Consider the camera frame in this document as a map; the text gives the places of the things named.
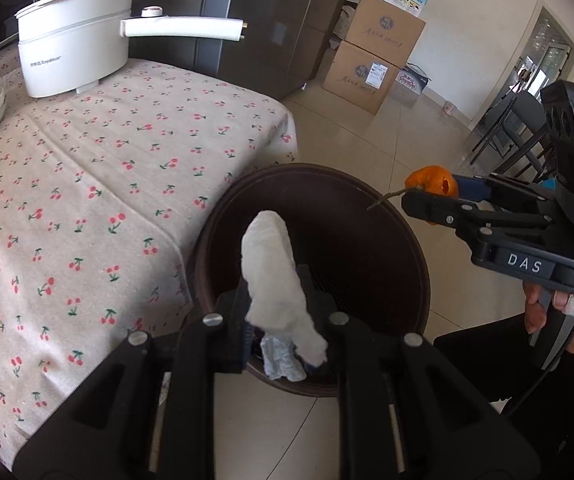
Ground white electric cooking pot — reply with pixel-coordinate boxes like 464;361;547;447
14;0;248;99

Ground dark dining chair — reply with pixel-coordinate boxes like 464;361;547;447
471;90;558;182

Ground dark brown round trash bin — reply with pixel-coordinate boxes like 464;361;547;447
194;162;431;397

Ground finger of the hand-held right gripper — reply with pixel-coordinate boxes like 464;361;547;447
453;172;556;207
400;192;558;242

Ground cherry print tablecloth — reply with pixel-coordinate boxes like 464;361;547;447
0;40;299;471

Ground orange pepper with stem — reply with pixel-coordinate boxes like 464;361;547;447
367;165;460;226

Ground large cardboard box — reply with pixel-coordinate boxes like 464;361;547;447
322;40;401;116
344;0;427;69

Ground white tissue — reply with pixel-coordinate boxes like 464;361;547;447
240;210;329;367

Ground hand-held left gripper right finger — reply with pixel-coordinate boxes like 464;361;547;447
297;264;540;480

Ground black cable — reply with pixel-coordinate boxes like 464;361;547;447
504;260;574;413

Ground crumpled silver wrapper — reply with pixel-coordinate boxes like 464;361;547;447
259;335;309;382

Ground grey refrigerator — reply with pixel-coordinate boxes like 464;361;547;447
194;0;364;102

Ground glass door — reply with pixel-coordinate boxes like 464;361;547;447
467;2;574;132

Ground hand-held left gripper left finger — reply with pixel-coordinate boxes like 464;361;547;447
12;289;257;480

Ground person's dark trousers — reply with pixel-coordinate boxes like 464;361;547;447
433;310;574;480

